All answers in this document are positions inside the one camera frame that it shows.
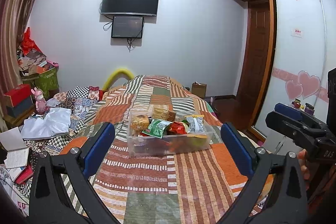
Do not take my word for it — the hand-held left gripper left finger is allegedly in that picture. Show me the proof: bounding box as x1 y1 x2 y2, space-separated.
28 122 124 224

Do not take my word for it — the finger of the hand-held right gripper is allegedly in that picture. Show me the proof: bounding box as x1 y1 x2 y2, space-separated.
274 103 326 130
265 111 326 148

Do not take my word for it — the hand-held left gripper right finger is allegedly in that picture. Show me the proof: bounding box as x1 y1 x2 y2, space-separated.
215 122 309 224

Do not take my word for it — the yellow-green snack packet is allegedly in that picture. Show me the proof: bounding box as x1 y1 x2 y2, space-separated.
184 133 210 149

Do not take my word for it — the clear plastic container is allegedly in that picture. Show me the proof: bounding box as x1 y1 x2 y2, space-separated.
126 107 214 157

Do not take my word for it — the orange round cake packet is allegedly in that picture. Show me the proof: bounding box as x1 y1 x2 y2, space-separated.
130 114 150 132

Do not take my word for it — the white and blue snack packet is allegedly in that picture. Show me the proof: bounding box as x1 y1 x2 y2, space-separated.
185 114 205 134

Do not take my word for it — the green snack packet white label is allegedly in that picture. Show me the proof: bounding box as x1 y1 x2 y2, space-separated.
142 119 171 138

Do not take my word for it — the red snack packet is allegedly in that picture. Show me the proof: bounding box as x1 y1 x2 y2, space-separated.
168 121 188 135

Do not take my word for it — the striped cracker packet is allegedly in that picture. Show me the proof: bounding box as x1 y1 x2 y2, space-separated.
152 106 169 119

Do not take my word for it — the person's right hand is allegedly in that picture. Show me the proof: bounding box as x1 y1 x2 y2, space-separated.
297 148 312 189

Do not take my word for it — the checkered patterned quilt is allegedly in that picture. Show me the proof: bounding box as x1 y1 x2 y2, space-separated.
26 86 105 153

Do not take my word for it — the white sliding wardrobe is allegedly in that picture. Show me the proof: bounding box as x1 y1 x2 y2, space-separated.
252 0 336 146

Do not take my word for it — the white cloth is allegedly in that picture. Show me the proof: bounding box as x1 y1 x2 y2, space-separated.
20 108 72 140

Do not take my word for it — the wooden door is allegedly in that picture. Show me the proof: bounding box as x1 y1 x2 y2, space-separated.
236 0 271 109

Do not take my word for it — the cardboard box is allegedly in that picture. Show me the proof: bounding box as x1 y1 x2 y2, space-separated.
191 82 207 98

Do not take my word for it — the yellow foam tube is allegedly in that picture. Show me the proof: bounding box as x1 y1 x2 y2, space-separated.
102 68 135 90

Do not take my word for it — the pink toy figure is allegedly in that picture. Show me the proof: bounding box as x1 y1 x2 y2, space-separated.
31 88 48 114

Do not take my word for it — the green storage box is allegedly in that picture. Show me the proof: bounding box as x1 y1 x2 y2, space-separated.
22 68 59 100

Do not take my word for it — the red book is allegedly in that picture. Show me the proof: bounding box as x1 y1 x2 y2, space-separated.
14 165 33 185

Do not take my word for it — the open notebook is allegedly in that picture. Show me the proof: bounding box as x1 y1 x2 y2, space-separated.
0 127 30 169

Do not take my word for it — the dark blue box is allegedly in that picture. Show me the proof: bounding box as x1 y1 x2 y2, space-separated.
5 97 36 118

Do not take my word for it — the red box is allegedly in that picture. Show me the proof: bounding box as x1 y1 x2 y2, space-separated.
4 84 33 106

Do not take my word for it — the pile of papers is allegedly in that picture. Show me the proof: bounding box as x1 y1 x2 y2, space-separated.
17 46 48 76

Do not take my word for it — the red plastic bag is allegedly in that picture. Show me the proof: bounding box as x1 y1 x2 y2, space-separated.
21 27 42 56

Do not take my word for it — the striped brown curtain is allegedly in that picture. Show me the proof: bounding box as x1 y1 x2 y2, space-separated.
0 0 50 119

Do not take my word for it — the small wall monitor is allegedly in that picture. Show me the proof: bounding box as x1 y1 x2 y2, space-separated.
111 16 144 39

